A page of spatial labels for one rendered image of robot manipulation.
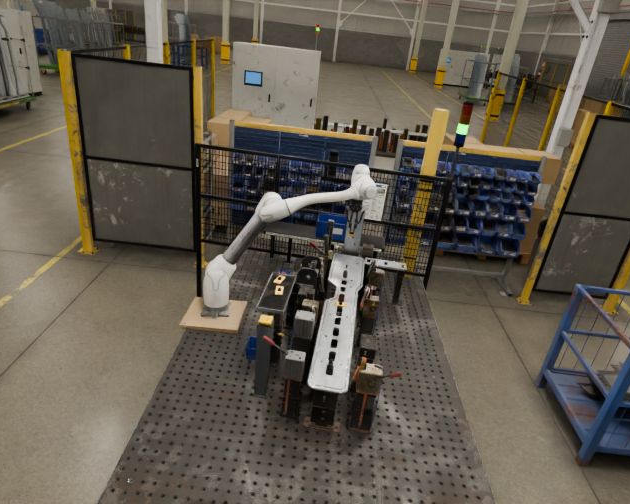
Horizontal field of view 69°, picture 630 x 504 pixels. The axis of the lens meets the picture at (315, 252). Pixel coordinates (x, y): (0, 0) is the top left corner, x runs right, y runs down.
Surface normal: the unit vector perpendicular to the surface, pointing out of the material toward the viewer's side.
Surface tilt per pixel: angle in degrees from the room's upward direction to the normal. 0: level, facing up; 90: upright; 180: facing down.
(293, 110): 90
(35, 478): 0
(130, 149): 92
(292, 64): 90
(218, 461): 0
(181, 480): 0
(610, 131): 90
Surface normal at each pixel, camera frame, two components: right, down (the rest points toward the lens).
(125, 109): -0.08, 0.43
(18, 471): 0.11, -0.89
